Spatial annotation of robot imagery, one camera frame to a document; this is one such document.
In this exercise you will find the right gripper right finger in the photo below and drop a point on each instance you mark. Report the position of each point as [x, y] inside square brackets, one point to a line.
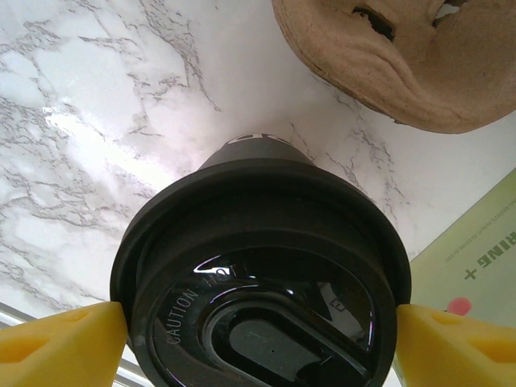
[455, 354]

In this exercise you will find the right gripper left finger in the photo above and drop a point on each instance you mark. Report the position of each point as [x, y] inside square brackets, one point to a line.
[60, 354]

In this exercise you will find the flower print paper bag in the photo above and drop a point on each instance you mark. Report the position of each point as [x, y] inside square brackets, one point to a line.
[475, 250]

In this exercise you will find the pulp cup carrier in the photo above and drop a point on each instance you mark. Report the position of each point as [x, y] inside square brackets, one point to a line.
[403, 80]

